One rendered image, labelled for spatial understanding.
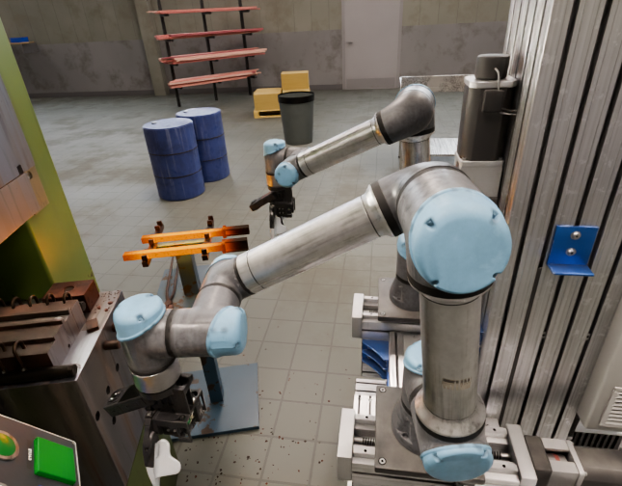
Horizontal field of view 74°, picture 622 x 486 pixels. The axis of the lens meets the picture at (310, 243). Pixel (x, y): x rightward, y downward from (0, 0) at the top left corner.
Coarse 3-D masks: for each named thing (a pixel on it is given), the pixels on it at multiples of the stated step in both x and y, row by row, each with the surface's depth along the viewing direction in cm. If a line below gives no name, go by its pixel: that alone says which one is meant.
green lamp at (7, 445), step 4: (0, 436) 66; (4, 436) 66; (8, 436) 67; (0, 440) 65; (4, 440) 66; (8, 440) 66; (12, 440) 67; (0, 444) 64; (4, 444) 65; (8, 444) 66; (12, 444) 66; (0, 448) 64; (4, 448) 64; (8, 448) 65; (12, 448) 66; (0, 452) 63; (4, 452) 64; (8, 452) 64; (12, 452) 65
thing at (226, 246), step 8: (224, 240) 152; (232, 240) 150; (240, 240) 150; (160, 248) 150; (168, 248) 150; (176, 248) 150; (184, 248) 149; (192, 248) 149; (200, 248) 149; (208, 248) 150; (216, 248) 150; (224, 248) 149; (232, 248) 152; (240, 248) 152; (248, 248) 153; (128, 256) 147; (136, 256) 148; (152, 256) 148; (160, 256) 149
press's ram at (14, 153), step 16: (0, 80) 91; (0, 96) 91; (0, 112) 90; (0, 128) 90; (16, 128) 95; (0, 144) 89; (16, 144) 95; (0, 160) 89; (16, 160) 94; (32, 160) 100; (0, 176) 88; (16, 176) 94
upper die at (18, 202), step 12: (12, 180) 92; (24, 180) 96; (0, 192) 88; (12, 192) 91; (24, 192) 96; (0, 204) 87; (12, 204) 91; (24, 204) 96; (36, 204) 100; (0, 216) 87; (12, 216) 91; (24, 216) 95; (0, 228) 87; (12, 228) 90; (0, 240) 86
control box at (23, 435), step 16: (0, 416) 69; (0, 432) 66; (16, 432) 69; (32, 432) 72; (48, 432) 76; (16, 448) 66; (32, 448) 69; (0, 464) 62; (16, 464) 65; (32, 464) 67; (0, 480) 60; (16, 480) 62; (32, 480) 64; (48, 480) 67
